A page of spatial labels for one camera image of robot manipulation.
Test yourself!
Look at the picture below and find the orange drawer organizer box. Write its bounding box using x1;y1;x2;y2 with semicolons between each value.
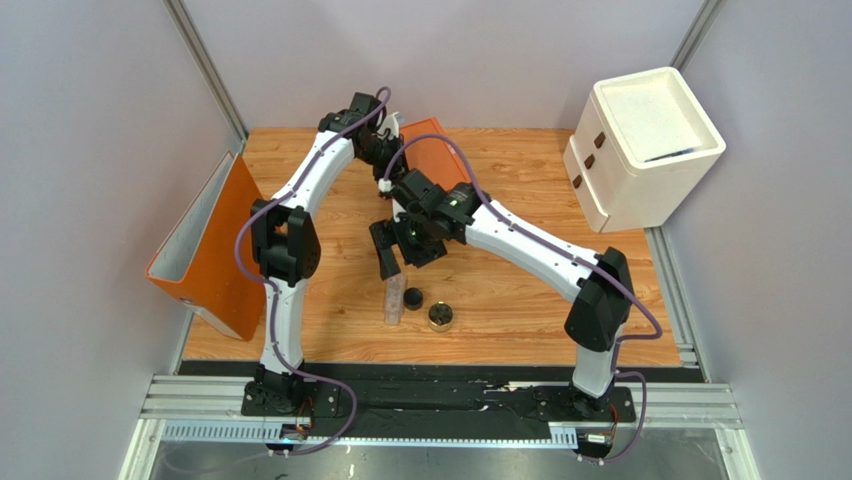
400;117;471;191

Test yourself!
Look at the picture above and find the clear plastic lipstick case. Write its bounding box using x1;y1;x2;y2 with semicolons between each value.
383;273;407;326

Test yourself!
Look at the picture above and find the small black round jar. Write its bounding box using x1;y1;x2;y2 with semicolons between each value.
402;287;424;311

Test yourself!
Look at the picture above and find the gold lidded cream jar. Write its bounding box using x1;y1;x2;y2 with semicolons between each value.
428;301;454;333

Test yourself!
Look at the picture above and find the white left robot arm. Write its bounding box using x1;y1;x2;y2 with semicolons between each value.
235;87;401;417

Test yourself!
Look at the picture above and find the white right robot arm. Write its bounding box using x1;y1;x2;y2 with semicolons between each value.
370;169;633;419

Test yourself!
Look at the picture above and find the white foam drawer cabinet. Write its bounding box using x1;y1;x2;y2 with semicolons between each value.
563;67;726;233

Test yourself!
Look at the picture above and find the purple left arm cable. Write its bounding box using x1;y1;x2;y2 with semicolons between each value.
232;86;393;461

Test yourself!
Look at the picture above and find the orange ring binder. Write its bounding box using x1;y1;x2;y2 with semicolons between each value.
145;151;265;341

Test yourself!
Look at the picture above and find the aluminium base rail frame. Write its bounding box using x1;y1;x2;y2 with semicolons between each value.
119;228;760;479

